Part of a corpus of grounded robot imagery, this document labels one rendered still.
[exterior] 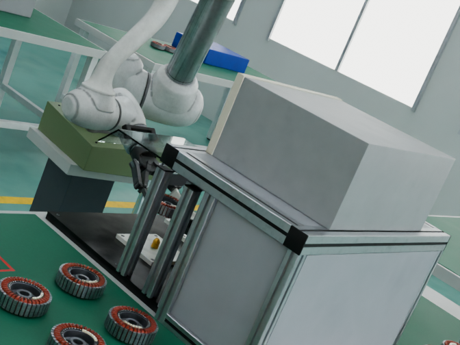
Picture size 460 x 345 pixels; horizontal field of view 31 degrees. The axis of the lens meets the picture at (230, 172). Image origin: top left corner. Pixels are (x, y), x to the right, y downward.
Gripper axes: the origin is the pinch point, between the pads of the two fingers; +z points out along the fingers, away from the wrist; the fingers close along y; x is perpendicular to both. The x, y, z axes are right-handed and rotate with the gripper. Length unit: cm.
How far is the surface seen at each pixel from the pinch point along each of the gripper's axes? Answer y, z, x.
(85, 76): -158, -190, -138
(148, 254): 22.4, 19.5, 4.9
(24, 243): 52, 10, -4
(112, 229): 21.4, 6.2, -3.9
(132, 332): 54, 46, 19
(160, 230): 2.8, 6.5, -3.8
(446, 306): -96, 52, 18
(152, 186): 36.7, 13.7, 26.8
